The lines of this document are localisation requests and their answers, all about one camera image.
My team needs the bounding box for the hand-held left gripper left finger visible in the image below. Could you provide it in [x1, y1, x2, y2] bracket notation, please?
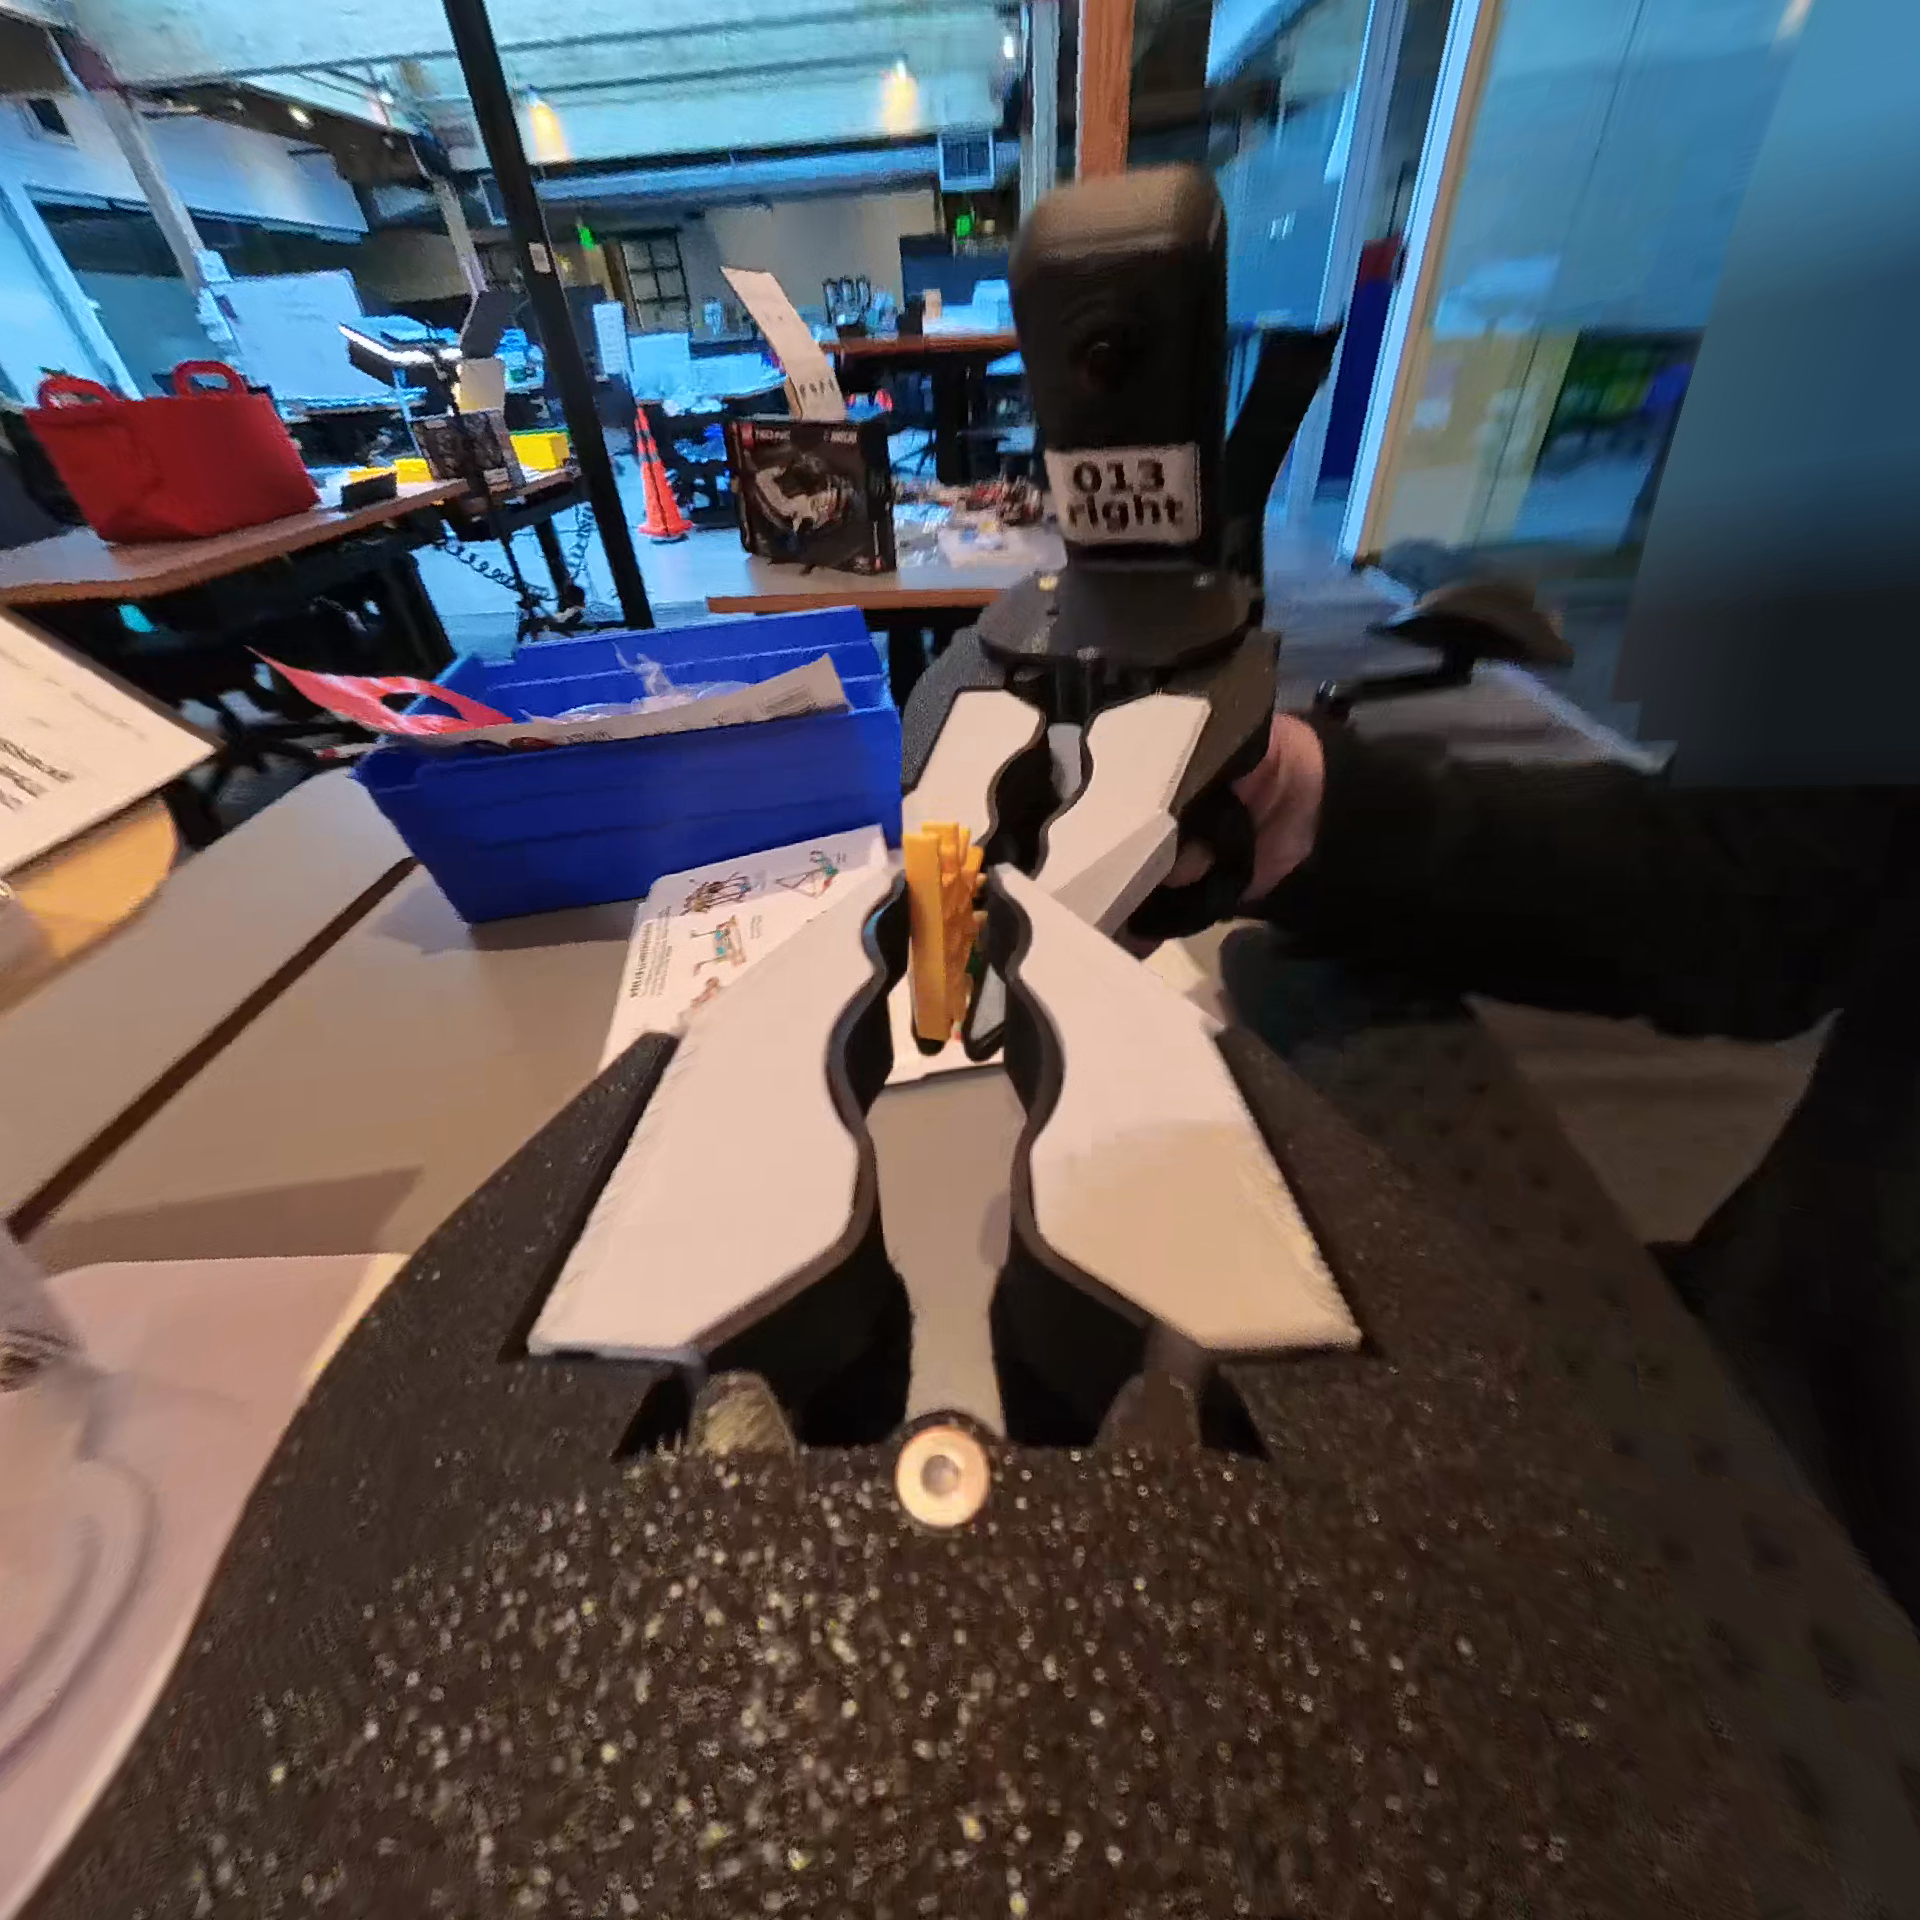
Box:
[525, 883, 905, 1362]

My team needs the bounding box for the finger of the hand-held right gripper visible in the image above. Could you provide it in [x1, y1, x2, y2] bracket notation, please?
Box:
[903, 687, 1052, 873]
[1034, 693, 1214, 939]

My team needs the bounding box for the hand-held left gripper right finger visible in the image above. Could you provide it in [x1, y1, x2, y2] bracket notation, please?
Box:
[994, 873, 1364, 1362]

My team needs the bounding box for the yellow connector piece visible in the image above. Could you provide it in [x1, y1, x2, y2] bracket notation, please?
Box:
[901, 820, 992, 1047]

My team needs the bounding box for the person's right hand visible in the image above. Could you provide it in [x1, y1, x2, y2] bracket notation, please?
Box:
[1177, 710, 1328, 902]

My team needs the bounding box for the illustrated instruction booklet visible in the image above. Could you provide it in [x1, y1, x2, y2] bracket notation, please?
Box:
[598, 825, 1007, 1085]

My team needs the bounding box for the white paper sheet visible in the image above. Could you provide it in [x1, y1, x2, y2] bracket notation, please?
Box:
[509, 655, 852, 747]

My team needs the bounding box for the black toy set box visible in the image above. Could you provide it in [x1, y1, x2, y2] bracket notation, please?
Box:
[735, 412, 898, 577]

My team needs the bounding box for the blue bin with papers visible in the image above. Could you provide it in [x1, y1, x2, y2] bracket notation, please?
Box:
[357, 603, 905, 923]

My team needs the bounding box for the orange traffic cone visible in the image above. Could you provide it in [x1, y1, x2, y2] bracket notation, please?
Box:
[633, 405, 694, 542]

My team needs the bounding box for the white document stand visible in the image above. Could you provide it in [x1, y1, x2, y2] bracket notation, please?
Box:
[0, 609, 406, 1876]

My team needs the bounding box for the black pole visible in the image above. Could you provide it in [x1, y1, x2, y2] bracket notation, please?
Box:
[441, 0, 656, 634]

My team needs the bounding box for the wooden side table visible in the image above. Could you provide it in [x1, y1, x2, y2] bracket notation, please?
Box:
[0, 470, 588, 601]

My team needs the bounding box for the red tote bag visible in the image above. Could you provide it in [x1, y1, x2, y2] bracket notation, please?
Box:
[23, 359, 319, 543]

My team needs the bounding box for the wooden post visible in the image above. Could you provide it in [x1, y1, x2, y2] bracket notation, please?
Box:
[1077, 0, 1135, 182]

